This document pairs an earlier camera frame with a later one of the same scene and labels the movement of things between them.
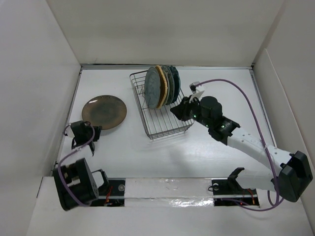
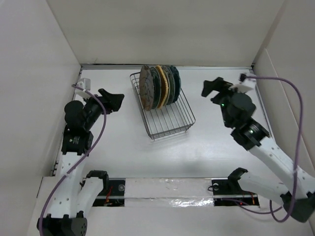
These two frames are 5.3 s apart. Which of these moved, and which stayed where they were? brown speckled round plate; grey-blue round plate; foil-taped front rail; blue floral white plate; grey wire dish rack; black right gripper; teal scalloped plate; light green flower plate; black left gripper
Moved: black right gripper; black left gripper; brown speckled round plate
Stayed: grey-blue round plate; blue floral white plate; foil-taped front rail; grey wire dish rack; light green flower plate; teal scalloped plate
